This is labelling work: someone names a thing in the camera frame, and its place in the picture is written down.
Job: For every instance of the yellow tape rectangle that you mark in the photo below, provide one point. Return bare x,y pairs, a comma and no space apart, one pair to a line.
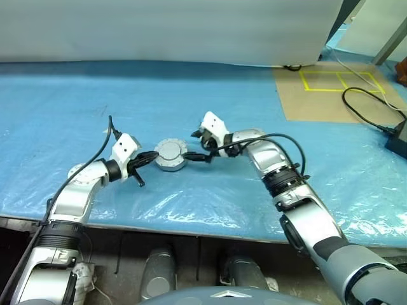
304,81

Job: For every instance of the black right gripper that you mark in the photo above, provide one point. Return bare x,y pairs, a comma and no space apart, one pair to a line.
211,144

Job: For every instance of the black power adapter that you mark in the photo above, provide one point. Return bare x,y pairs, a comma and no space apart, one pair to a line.
399,139

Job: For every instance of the grey robot torso with chevron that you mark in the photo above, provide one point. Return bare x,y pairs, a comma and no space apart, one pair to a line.
222,297

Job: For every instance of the grey rounded robot leg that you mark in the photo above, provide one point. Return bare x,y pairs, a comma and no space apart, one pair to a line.
245,273
159,271

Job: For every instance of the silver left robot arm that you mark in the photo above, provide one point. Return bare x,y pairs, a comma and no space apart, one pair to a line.
70,203

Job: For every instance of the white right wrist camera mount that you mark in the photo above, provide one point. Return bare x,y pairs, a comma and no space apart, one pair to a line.
214,124

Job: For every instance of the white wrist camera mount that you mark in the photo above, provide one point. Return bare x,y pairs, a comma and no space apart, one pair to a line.
214,124
124,147

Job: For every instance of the silver round motor cover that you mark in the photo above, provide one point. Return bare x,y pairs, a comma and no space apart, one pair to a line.
170,151

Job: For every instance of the small white object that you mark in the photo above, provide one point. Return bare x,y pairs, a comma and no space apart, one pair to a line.
271,284

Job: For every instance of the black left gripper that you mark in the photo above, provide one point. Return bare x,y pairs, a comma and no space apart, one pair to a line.
134,166

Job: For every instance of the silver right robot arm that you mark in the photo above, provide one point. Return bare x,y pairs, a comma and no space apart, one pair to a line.
302,209

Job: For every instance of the blue plastic table sheet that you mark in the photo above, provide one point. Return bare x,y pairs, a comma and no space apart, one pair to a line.
63,95

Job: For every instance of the white side panel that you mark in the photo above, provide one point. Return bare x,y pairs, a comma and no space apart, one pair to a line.
369,28

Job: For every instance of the white crumpled cloth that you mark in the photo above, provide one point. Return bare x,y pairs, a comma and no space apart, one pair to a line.
84,274

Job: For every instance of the grey metal post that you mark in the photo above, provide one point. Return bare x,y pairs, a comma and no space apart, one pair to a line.
389,44

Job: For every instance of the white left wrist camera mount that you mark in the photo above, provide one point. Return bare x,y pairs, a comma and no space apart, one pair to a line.
124,147

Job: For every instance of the white backdrop board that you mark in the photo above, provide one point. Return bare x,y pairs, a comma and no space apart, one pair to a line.
159,28

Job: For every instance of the brown wooden block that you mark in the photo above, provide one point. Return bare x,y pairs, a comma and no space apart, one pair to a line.
402,71

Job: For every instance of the brown cardboard sheet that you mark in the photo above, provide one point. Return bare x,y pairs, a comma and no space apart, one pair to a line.
318,105

